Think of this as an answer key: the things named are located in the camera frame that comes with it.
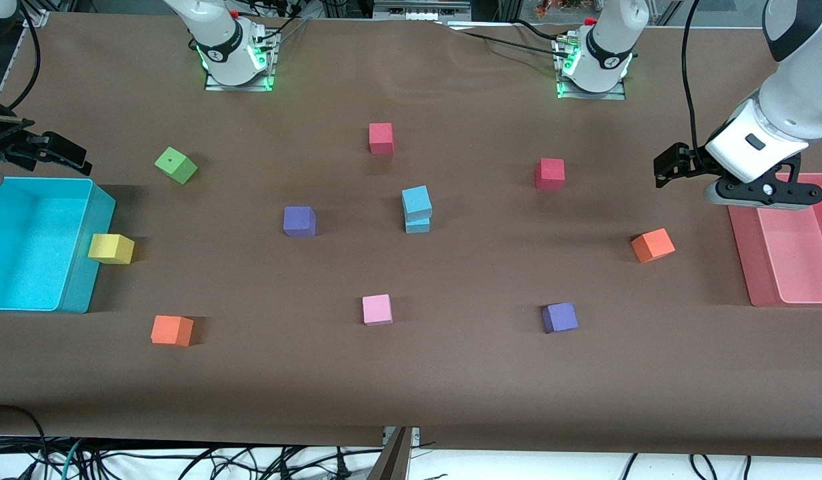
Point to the cyan plastic bin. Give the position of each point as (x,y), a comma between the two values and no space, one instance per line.
(30,253)

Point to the green foam block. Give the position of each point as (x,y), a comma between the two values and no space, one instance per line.
(176,166)

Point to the brown table cover sheet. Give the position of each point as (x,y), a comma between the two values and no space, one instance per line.
(450,373)

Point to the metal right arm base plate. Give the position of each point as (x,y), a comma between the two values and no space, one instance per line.
(240,87)

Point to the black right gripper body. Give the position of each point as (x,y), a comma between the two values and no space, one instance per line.
(5,144)

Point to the yellow foam block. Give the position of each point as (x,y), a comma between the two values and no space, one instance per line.
(107,248)

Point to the red foam block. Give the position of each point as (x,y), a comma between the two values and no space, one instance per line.
(549,174)
(381,138)

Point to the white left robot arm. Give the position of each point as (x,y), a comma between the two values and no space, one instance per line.
(797,100)

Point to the orange foam block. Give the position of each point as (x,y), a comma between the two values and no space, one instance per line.
(170,331)
(652,245)

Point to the light blue foam block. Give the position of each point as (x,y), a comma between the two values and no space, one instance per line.
(417,227)
(416,201)

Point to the grey power strip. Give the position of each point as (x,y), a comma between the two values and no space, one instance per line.
(417,12)

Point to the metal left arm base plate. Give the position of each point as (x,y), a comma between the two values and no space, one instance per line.
(590,95)

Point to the grey metal table bracket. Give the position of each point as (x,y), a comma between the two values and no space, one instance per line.
(394,460)

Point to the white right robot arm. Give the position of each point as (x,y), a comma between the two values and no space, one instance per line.
(214,33)

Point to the blue violet foam block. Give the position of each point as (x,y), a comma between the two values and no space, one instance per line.
(298,222)
(558,318)

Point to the aluminium frame profile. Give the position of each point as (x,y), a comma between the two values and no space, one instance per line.
(36,14)

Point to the pink plastic bin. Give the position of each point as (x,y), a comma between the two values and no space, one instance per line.
(797,266)

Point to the light pink foam block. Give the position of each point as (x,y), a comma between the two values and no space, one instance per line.
(377,310)

